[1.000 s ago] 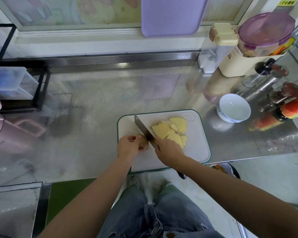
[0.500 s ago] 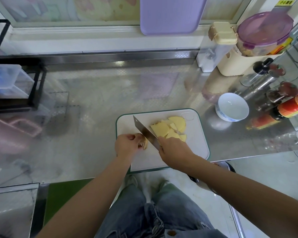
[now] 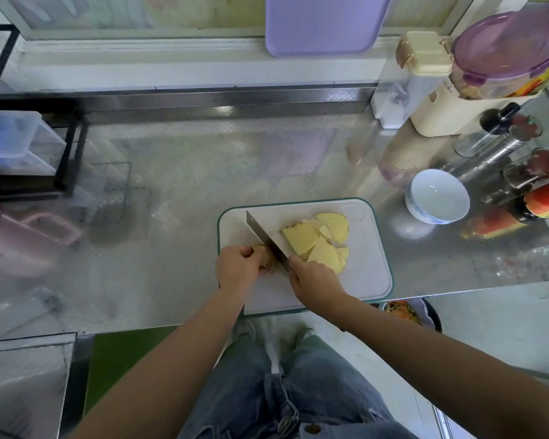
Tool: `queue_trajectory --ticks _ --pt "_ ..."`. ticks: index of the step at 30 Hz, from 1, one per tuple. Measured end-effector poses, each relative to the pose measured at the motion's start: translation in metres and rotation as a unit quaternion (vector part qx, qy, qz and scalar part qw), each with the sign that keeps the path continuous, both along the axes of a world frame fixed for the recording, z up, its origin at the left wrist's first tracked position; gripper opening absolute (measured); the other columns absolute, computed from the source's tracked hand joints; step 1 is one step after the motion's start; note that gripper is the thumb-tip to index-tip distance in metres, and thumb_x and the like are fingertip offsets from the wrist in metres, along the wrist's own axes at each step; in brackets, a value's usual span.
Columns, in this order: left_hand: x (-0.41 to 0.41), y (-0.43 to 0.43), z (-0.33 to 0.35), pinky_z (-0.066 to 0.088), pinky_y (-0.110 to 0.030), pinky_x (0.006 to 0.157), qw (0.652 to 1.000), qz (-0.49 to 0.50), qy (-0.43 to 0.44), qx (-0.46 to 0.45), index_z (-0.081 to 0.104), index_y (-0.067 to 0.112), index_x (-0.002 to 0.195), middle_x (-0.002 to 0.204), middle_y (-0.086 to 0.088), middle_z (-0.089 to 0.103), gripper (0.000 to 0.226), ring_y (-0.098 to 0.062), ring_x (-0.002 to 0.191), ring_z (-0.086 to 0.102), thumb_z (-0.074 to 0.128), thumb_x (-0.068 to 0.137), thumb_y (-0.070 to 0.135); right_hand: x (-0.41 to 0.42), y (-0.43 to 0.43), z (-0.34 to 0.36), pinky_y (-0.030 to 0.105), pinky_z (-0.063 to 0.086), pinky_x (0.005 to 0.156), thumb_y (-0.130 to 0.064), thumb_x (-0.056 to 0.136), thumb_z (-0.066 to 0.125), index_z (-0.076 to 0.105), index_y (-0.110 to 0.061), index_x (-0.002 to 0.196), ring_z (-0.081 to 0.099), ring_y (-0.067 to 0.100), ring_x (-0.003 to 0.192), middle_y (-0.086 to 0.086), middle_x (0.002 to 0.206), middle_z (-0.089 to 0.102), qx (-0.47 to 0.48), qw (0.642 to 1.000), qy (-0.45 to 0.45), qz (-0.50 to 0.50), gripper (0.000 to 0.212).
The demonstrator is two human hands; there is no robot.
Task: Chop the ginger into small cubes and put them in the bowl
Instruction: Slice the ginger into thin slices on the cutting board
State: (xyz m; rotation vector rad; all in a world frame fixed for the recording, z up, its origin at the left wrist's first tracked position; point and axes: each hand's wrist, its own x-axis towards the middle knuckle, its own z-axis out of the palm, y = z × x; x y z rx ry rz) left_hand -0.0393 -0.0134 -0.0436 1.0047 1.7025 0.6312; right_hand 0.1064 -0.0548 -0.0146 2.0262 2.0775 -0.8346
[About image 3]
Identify person's right hand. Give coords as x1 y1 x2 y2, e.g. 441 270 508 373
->
288 255 353 318

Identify person's left hand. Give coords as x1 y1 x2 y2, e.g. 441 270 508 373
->
215 244 268 302

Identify brown potato piece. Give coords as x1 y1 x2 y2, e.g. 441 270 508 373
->
259 246 278 273

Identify steel cleaver knife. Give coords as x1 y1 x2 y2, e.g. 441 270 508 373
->
246 210 292 271

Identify pile of yellow potato slices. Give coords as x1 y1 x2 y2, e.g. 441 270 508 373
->
282 211 351 275

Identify white bowl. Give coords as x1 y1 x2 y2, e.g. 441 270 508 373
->
404 169 472 226

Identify person's left forearm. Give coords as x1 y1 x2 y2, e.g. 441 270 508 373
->
68 290 245 439

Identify person's right forearm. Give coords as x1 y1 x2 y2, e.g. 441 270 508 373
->
334 292 549 439

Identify person's white left shoe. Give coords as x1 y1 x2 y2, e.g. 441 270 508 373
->
233 318 260 348

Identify metal bowl with scraps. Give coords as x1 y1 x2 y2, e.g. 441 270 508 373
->
379 299 443 333

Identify person's blue jeans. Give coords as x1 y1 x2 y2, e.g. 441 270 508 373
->
178 332 420 439

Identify white cutting board green rim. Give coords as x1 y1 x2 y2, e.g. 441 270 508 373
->
217 197 395 316

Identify green mat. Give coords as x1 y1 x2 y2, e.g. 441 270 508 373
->
82 326 179 415

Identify black metal rack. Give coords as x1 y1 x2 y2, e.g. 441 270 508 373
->
0 24 88 202

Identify cream plastic canister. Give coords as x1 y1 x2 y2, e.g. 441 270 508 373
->
410 79 523 138

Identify steel shaker brown cap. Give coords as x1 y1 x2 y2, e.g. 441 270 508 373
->
443 116 543 184

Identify clear container cream lid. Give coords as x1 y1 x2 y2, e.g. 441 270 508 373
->
370 30 455 130

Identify glass bottle black cap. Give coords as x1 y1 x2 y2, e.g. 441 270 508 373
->
453 102 521 159

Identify steel bin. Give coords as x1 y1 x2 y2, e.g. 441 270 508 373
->
0 332 77 439

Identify sauce bottle red label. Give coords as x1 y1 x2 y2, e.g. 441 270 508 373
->
512 176 549 222

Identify glass jar red lid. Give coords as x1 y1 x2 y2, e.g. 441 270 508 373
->
503 149 549 191

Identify clear plastic storage box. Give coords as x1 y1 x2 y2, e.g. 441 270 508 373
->
0 111 67 176

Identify purple plastic cutting board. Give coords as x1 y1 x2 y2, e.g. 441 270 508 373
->
264 0 395 59

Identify purple lid food container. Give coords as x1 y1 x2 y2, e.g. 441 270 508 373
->
450 9 549 99

